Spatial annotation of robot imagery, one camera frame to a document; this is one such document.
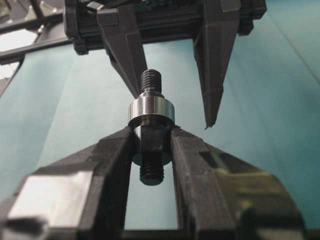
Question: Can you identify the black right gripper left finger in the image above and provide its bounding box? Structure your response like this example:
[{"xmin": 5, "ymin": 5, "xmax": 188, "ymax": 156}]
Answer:
[{"xmin": 0, "ymin": 127, "xmax": 132, "ymax": 240}]

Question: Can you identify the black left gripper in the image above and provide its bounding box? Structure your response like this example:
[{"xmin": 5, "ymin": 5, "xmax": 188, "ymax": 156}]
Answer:
[{"xmin": 63, "ymin": 0, "xmax": 267, "ymax": 128}]

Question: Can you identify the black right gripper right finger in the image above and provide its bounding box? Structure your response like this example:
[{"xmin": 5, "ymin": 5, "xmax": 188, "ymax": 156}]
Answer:
[{"xmin": 170, "ymin": 127, "xmax": 307, "ymax": 240}]

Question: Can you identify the silver metal washer ring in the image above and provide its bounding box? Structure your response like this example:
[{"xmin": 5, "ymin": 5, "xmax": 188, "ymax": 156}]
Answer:
[{"xmin": 128, "ymin": 96, "xmax": 175, "ymax": 127}]

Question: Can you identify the black threaded metal shaft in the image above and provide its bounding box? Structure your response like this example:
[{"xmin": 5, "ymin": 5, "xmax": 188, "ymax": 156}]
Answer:
[{"xmin": 128, "ymin": 69, "xmax": 175, "ymax": 186}]

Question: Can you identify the black aluminium frame rail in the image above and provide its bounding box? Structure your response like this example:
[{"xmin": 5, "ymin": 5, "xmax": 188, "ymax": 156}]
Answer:
[{"xmin": 0, "ymin": 0, "xmax": 76, "ymax": 63}]

